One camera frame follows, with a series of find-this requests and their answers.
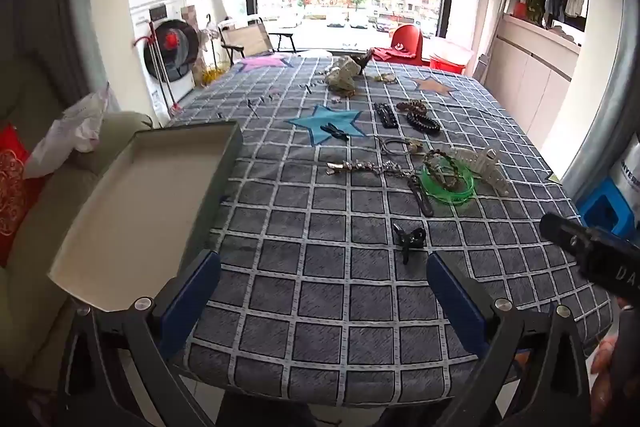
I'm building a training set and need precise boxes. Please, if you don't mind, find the red handled mop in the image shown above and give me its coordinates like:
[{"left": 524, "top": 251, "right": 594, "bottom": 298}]
[{"left": 131, "top": 9, "right": 184, "bottom": 118}]

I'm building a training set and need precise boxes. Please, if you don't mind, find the white printed bag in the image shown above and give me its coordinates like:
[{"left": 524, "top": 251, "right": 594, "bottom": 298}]
[{"left": 607, "top": 147, "right": 640, "bottom": 204}]

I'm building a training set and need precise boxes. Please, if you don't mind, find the hair tie with gold charm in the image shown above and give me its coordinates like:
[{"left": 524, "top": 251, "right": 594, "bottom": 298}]
[{"left": 377, "top": 137, "right": 427, "bottom": 158}]

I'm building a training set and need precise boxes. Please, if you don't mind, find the green plastic bangle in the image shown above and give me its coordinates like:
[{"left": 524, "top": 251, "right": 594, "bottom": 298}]
[{"left": 420, "top": 159, "right": 476, "bottom": 208}]

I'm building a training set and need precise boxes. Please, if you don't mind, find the red embroidered cushion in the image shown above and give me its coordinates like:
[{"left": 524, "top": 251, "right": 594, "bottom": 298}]
[{"left": 0, "top": 124, "right": 48, "bottom": 269}]

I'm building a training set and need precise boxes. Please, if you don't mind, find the black bow hair clip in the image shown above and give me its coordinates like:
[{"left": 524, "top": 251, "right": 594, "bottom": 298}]
[{"left": 392, "top": 222, "right": 427, "bottom": 266}]

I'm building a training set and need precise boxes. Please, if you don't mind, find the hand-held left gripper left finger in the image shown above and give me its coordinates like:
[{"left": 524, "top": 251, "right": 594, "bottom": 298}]
[{"left": 57, "top": 249, "right": 223, "bottom": 427}]

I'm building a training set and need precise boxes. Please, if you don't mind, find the blue plastic stool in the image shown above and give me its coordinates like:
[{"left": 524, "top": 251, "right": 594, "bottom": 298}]
[{"left": 577, "top": 192, "right": 639, "bottom": 239}]

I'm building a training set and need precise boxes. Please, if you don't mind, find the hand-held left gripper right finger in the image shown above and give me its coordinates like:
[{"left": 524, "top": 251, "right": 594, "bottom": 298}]
[{"left": 426, "top": 251, "right": 593, "bottom": 427}]

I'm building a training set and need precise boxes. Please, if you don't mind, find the red plastic basin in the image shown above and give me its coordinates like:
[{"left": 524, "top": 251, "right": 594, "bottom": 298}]
[{"left": 429, "top": 49, "right": 474, "bottom": 76}]

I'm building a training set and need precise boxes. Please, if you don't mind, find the person's right hand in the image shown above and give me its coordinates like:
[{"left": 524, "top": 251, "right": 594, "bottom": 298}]
[{"left": 590, "top": 336, "right": 626, "bottom": 426}]

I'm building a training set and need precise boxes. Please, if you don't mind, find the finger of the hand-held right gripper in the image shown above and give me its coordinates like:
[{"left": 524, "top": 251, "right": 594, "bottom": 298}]
[{"left": 539, "top": 213, "right": 593, "bottom": 259}]

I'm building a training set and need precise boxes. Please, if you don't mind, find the white polka dot scrunchie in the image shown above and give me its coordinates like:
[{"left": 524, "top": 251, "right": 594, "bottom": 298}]
[{"left": 325, "top": 57, "right": 364, "bottom": 96}]

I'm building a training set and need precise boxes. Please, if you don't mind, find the brown bead bracelet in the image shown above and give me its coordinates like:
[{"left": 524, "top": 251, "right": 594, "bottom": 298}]
[{"left": 396, "top": 99, "right": 429, "bottom": 116}]

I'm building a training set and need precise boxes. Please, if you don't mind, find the grey checked blanket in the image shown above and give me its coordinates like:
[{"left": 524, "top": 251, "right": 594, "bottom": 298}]
[{"left": 167, "top": 54, "right": 616, "bottom": 408}]

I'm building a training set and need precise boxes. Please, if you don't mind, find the white cabinet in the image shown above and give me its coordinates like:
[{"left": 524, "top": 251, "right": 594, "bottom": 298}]
[{"left": 492, "top": 14, "right": 584, "bottom": 148}]

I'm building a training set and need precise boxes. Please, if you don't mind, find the beige folding chair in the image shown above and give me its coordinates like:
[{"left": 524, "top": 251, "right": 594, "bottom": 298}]
[{"left": 217, "top": 14, "right": 299, "bottom": 66}]

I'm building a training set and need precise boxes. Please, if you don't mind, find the clear hair claw clip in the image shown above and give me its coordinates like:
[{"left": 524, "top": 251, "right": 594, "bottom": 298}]
[{"left": 450, "top": 147, "right": 512, "bottom": 196}]

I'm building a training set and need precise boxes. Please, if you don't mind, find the grey cardboard box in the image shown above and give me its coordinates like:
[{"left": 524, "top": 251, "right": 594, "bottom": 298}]
[{"left": 48, "top": 121, "right": 244, "bottom": 314}]

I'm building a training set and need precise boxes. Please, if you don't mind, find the red plastic chair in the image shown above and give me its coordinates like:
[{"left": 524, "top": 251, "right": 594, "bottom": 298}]
[{"left": 390, "top": 24, "right": 425, "bottom": 66}]

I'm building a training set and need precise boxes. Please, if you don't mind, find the black chain strap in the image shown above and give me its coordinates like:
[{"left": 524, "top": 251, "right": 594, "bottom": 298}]
[{"left": 407, "top": 174, "right": 434, "bottom": 216}]

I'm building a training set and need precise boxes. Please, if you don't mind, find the white washing machine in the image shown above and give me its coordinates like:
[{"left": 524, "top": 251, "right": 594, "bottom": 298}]
[{"left": 131, "top": 0, "right": 202, "bottom": 128}]

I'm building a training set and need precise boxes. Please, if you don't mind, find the white plastic bag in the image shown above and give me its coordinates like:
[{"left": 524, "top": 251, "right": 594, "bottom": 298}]
[{"left": 22, "top": 82, "right": 114, "bottom": 180}]

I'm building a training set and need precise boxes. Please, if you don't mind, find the black rhinestone barrette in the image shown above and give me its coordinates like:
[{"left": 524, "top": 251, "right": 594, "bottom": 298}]
[{"left": 374, "top": 102, "right": 399, "bottom": 129}]

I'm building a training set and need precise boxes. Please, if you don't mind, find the brown braided bracelet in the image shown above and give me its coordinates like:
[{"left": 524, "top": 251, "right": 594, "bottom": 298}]
[{"left": 425, "top": 150, "right": 467, "bottom": 188}]

